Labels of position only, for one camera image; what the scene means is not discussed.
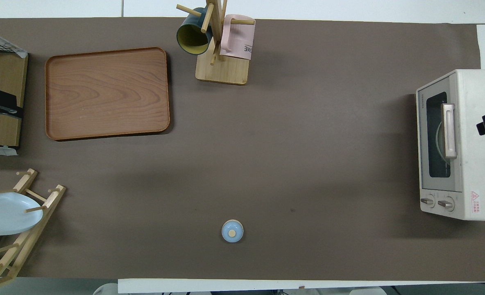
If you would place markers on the dark blue mug yellow inside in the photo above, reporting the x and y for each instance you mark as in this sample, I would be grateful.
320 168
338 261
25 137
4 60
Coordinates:
193 39

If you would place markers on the beige oven knob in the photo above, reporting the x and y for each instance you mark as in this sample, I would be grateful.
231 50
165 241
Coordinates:
446 203
427 201

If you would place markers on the wooden dish rack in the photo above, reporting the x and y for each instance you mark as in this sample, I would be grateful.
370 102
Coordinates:
54 196

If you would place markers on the blue bell with wooden knob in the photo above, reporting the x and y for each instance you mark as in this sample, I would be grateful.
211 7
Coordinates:
232 231

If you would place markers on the brown table mat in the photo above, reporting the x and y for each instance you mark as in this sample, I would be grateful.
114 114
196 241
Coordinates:
267 164

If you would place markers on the light blue plate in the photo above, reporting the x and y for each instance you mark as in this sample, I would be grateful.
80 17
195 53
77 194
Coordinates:
5 213

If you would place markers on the brown wooden tray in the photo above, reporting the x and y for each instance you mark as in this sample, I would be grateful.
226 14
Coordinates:
107 94

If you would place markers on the wooden mug tree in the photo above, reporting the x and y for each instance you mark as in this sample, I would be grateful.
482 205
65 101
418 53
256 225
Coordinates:
222 71

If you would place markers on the wooden shelf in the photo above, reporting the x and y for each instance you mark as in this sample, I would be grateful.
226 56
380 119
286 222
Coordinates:
5 69

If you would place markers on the white toaster oven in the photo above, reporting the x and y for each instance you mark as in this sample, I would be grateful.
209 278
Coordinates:
480 172

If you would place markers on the pink mug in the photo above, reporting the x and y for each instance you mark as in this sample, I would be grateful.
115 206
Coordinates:
236 41

